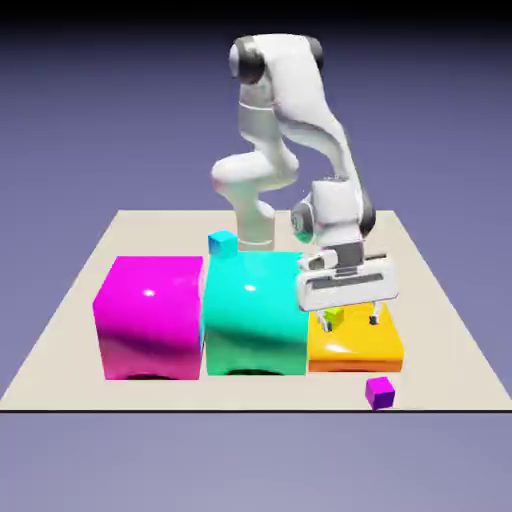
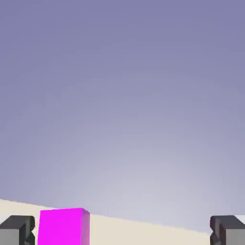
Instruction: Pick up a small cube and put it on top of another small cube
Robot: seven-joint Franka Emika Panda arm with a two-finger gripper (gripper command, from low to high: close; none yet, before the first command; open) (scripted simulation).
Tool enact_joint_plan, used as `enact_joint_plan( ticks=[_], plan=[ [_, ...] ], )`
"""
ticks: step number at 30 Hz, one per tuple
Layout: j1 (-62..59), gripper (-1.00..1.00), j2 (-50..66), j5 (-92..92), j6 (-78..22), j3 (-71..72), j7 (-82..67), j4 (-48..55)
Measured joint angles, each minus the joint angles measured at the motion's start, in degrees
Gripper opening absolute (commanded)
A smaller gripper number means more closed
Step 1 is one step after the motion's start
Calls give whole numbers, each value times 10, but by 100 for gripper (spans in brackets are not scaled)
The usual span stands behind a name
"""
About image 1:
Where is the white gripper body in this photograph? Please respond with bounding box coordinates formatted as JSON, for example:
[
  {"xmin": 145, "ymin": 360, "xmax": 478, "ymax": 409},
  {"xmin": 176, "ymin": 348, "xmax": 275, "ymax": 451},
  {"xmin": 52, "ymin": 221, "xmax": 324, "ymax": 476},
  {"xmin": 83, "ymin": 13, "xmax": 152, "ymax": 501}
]
[{"xmin": 295, "ymin": 252, "xmax": 400, "ymax": 313}]

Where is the small purple cube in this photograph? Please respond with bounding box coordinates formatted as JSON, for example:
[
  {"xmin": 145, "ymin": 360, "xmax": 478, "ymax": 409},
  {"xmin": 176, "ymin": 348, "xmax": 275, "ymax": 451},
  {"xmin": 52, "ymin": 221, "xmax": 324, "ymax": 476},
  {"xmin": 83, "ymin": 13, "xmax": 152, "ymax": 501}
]
[{"xmin": 364, "ymin": 375, "xmax": 396, "ymax": 412}]

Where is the small blue cube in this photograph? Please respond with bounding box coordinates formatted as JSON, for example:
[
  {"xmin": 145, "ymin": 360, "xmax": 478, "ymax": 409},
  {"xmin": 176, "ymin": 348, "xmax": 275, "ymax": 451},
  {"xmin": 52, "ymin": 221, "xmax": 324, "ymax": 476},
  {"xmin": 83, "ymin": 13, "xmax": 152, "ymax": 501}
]
[{"xmin": 207, "ymin": 229, "xmax": 240, "ymax": 259}]

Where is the large orange box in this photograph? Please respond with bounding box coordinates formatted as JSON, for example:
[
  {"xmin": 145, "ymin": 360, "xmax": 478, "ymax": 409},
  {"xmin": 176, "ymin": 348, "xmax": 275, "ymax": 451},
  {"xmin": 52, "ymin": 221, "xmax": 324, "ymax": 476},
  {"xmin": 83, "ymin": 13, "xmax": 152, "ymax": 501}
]
[{"xmin": 306, "ymin": 301, "xmax": 404, "ymax": 373}]

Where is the large cyan box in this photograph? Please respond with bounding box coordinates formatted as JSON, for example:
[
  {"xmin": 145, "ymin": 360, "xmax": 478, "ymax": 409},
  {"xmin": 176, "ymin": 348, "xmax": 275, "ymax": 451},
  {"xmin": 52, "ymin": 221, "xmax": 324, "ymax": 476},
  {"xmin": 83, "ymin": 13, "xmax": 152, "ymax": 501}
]
[{"xmin": 202, "ymin": 250, "xmax": 309, "ymax": 377}]

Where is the large magenta box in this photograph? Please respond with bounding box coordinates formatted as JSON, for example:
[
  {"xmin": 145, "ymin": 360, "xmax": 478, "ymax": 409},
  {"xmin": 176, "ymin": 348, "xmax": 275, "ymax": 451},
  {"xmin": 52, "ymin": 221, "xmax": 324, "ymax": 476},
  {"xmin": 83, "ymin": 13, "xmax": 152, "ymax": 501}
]
[{"xmin": 92, "ymin": 255, "xmax": 204, "ymax": 381}]

